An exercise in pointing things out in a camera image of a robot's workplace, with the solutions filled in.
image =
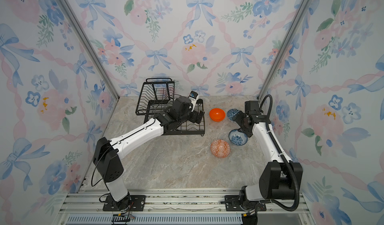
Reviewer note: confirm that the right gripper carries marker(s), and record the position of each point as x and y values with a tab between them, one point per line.
238	118

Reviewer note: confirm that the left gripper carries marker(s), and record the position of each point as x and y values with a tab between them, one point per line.
195	114

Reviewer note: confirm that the blue floral bowl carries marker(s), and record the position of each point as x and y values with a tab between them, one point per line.
238	138

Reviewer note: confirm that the red geometric pattern bowl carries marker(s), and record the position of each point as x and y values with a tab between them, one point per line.
220	148

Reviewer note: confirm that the black wire dish rack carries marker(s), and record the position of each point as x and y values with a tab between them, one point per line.
158	95

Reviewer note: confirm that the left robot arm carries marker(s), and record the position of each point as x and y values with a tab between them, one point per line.
109	153

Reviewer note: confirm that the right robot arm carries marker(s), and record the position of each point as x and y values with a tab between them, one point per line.
281	178

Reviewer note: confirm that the blue triangle pattern bowl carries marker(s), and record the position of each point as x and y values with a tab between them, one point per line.
232	113

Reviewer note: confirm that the orange plastic bowl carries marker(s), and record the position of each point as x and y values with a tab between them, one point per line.
217	114

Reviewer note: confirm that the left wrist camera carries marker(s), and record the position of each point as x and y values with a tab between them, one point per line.
193	96

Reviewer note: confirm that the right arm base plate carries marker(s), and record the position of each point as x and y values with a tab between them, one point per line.
235	204

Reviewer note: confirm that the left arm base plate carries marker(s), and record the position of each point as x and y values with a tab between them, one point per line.
130	203

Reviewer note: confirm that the aluminium mounting rail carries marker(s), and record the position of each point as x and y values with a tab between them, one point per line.
175	207

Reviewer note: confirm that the right aluminium corner post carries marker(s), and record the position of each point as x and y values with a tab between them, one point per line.
291	32

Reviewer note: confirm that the aluminium corner post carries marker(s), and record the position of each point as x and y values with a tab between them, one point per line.
291	32
85	41

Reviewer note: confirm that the left aluminium corner post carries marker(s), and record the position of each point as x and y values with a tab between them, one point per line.
85	41

